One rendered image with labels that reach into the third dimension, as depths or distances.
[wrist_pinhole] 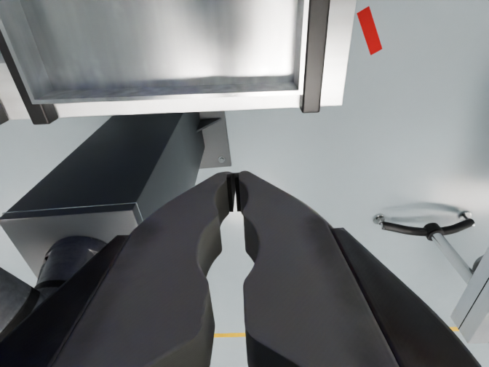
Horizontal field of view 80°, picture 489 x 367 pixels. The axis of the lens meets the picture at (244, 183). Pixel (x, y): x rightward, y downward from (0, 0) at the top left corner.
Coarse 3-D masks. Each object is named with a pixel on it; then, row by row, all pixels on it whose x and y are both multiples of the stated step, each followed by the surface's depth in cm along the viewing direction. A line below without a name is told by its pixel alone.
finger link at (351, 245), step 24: (336, 240) 8; (360, 264) 7; (360, 288) 6; (384, 288) 6; (408, 288) 6; (384, 312) 6; (408, 312) 6; (432, 312) 6; (384, 336) 6; (408, 336) 6; (432, 336) 6; (456, 336) 5; (408, 360) 5; (432, 360) 5; (456, 360) 5
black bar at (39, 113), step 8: (0, 32) 26; (0, 40) 27; (0, 48) 27; (8, 48) 27; (8, 56) 27; (8, 64) 28; (16, 72) 28; (16, 80) 29; (24, 88) 29; (24, 96) 29; (24, 104) 30; (32, 104) 30; (40, 104) 30; (48, 104) 31; (32, 112) 30; (40, 112) 30; (48, 112) 31; (56, 112) 32; (32, 120) 31; (40, 120) 31; (48, 120) 31
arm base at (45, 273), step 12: (60, 240) 54; (72, 240) 53; (84, 240) 53; (96, 240) 54; (48, 252) 53; (60, 252) 51; (72, 252) 51; (84, 252) 52; (96, 252) 53; (48, 264) 51; (60, 264) 50; (72, 264) 50; (48, 276) 49; (60, 276) 48; (36, 288) 47
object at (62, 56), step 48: (0, 0) 25; (48, 0) 27; (96, 0) 27; (144, 0) 27; (192, 0) 27; (240, 0) 27; (288, 0) 27; (48, 48) 29; (96, 48) 29; (144, 48) 29; (192, 48) 29; (240, 48) 29; (288, 48) 29; (48, 96) 29; (96, 96) 28; (144, 96) 28; (192, 96) 28; (240, 96) 28
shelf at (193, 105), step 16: (336, 0) 27; (352, 0) 27; (336, 16) 28; (352, 16) 28; (336, 32) 28; (336, 48) 29; (0, 64) 30; (336, 64) 30; (0, 80) 31; (336, 80) 31; (0, 96) 31; (16, 96) 31; (256, 96) 32; (272, 96) 32; (288, 96) 32; (336, 96) 32; (16, 112) 32; (64, 112) 32; (80, 112) 32; (96, 112) 32; (112, 112) 32; (128, 112) 32; (144, 112) 32; (160, 112) 32; (176, 112) 32
